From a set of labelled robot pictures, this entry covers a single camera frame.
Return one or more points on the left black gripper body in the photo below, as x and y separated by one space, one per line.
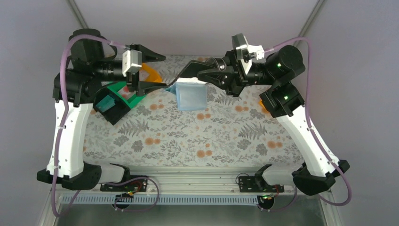
135 78

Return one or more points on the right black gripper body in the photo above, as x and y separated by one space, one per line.
234 74

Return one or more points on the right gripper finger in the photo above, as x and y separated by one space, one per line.
219 63
214 76

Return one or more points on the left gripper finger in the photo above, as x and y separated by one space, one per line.
146 87
149 55

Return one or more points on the black card holder wallet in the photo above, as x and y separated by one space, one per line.
190 92

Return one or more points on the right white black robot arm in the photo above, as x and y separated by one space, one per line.
283 101

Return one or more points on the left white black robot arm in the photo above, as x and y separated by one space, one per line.
88 61

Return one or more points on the teal card in black bin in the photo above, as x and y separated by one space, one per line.
105 104

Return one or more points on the orange bin back left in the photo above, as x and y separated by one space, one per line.
147 73

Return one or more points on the orange bin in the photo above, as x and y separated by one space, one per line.
147 73
263 107

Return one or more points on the green bin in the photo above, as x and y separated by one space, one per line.
122 95

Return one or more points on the black bin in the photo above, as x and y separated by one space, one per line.
116 113

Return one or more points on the orange bin right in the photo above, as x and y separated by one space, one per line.
263 107

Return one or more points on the floral patterned table mat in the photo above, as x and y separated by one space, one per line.
230 132

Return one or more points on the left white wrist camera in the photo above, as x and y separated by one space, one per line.
131 62

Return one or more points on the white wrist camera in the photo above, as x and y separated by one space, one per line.
245 52
131 62

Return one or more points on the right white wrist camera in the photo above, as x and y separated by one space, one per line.
245 52

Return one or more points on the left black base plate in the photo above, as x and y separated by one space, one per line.
139 185

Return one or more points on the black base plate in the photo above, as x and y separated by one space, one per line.
247 184
139 185

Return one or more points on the aluminium rail frame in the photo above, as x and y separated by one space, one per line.
305 211

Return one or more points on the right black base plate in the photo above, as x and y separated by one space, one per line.
247 184

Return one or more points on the grey slotted cable duct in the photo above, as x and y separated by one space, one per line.
142 199

